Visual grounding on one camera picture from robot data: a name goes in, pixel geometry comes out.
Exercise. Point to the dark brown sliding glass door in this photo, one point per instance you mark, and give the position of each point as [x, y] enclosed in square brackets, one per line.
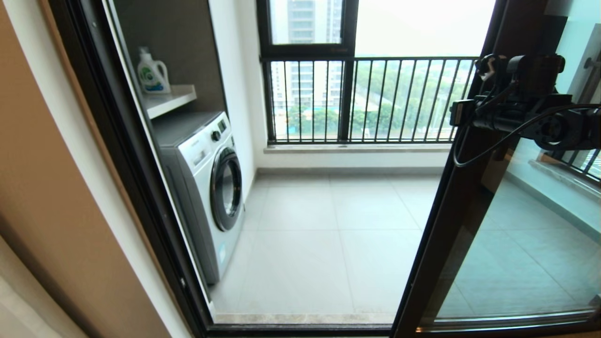
[450, 211]

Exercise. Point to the white front-load washing machine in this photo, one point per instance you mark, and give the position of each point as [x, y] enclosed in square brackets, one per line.
[202, 188]

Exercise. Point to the dark brown niche panel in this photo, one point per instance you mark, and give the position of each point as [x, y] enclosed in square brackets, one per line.
[188, 51]

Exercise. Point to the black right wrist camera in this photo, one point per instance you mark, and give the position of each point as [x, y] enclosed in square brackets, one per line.
[535, 75]

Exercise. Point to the dark brown fixed glass door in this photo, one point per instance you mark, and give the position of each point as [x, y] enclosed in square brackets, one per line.
[558, 33]

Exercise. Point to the long grey stone sill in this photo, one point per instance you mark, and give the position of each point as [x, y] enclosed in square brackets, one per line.
[352, 148]

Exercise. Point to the long black balcony railing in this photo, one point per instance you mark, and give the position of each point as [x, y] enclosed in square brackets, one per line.
[399, 59]

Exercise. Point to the black balcony window frame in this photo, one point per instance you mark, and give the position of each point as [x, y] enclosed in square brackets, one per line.
[348, 94]

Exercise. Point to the white detergent bottle green label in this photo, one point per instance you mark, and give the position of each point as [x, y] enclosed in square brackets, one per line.
[152, 77]

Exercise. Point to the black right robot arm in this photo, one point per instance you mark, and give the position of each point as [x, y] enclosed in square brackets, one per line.
[582, 131]

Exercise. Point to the short grey stone sill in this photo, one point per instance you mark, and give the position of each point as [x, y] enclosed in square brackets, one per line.
[577, 182]

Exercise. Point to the white wall shelf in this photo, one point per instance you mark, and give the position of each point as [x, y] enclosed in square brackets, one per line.
[171, 99]

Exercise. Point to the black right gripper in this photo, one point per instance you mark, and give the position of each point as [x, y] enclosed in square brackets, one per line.
[512, 112]

